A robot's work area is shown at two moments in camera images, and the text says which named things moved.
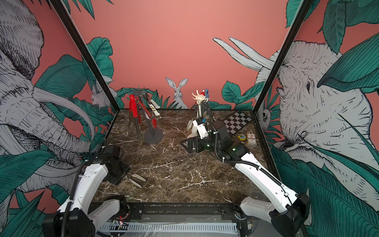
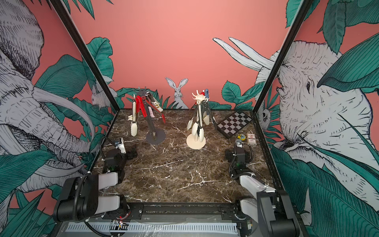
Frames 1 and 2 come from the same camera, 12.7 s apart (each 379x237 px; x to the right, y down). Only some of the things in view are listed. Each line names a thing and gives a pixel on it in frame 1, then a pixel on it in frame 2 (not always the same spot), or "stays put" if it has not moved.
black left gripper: (126, 168) to (130, 156)
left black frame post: (58, 5) stays put
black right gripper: (193, 142) to (229, 153)
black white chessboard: (236, 122) stays put
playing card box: (251, 139) stays put
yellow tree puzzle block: (242, 137) stays put
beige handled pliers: (137, 180) to (132, 118)
